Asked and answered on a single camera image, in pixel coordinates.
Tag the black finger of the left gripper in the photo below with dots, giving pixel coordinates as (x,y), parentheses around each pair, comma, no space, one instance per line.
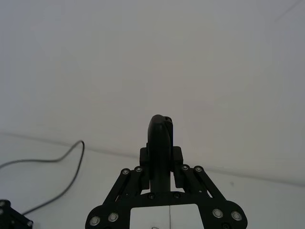
(12,215)

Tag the white table cloth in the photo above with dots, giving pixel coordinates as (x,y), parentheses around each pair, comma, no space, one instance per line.
(250,202)

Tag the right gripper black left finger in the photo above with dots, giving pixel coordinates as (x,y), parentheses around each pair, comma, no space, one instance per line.
(157,152)

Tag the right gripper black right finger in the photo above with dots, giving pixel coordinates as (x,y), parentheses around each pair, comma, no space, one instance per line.
(190,179)

